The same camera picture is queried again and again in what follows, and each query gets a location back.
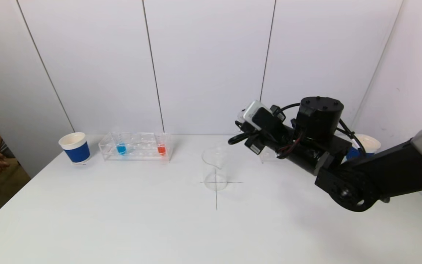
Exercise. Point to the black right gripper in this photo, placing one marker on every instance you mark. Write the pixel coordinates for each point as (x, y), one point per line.
(254, 146)

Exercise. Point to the black and silver right robot arm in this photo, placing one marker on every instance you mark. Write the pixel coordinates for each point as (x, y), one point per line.
(398, 168)

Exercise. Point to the clear acrylic test tube rack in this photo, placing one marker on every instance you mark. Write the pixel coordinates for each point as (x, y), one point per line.
(267, 157)
(141, 152)

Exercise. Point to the clear glass beaker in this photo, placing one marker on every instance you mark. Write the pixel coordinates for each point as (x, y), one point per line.
(215, 172)

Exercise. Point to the test tube with red pigment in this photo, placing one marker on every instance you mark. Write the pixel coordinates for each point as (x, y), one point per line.
(161, 149)

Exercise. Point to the test tube with blue pigment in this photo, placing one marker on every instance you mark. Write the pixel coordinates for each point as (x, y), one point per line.
(121, 149)

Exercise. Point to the blue and white paper cup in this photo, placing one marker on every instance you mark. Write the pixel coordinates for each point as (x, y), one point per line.
(77, 152)
(368, 143)

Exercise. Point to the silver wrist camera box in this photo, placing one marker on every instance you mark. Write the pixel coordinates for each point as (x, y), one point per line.
(256, 112)

